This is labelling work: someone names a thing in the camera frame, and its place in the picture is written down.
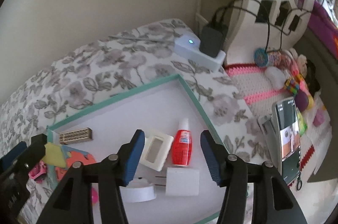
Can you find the grey phone stand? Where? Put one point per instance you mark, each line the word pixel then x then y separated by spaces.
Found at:
pixel 266 125

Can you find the smartphone on stand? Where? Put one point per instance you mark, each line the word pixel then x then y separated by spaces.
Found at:
pixel 288 140

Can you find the white power adapter cube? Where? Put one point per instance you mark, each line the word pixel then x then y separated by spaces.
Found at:
pixel 181 182

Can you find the white small case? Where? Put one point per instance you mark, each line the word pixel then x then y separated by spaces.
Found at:
pixel 276 77

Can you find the pink white crochet mat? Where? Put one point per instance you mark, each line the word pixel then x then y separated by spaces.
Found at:
pixel 277 97

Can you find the floral grey white blanket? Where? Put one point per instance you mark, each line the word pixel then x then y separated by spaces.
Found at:
pixel 232 97

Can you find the white power strip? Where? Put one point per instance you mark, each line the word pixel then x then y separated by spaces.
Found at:
pixel 187 46

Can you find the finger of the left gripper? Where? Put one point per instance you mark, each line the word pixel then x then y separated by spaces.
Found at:
pixel 30 156
pixel 7 160

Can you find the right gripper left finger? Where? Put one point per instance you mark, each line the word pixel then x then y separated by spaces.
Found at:
pixel 132 152

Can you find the colourful candy tube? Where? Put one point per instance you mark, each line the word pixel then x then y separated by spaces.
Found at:
pixel 263 58

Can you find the purple ball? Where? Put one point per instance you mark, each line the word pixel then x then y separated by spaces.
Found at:
pixel 301 100

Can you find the gold patterned lighter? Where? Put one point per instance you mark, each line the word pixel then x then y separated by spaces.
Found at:
pixel 76 136

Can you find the large orange blue toy knife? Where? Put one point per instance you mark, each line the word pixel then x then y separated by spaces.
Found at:
pixel 60 158

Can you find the black plugged charger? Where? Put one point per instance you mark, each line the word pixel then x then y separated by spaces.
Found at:
pixel 212 40

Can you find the teal white box lid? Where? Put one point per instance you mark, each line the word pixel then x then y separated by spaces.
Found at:
pixel 124 129

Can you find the white plastic hair clip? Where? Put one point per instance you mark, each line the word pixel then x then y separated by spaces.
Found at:
pixel 156 149

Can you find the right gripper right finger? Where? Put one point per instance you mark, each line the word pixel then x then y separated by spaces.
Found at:
pixel 211 155

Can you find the red glue bottle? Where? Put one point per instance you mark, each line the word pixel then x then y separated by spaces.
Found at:
pixel 182 144

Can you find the white lattice shelf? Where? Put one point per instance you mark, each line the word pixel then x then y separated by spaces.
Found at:
pixel 268 24

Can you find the colourful bead toy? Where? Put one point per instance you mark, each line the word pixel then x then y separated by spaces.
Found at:
pixel 294 84

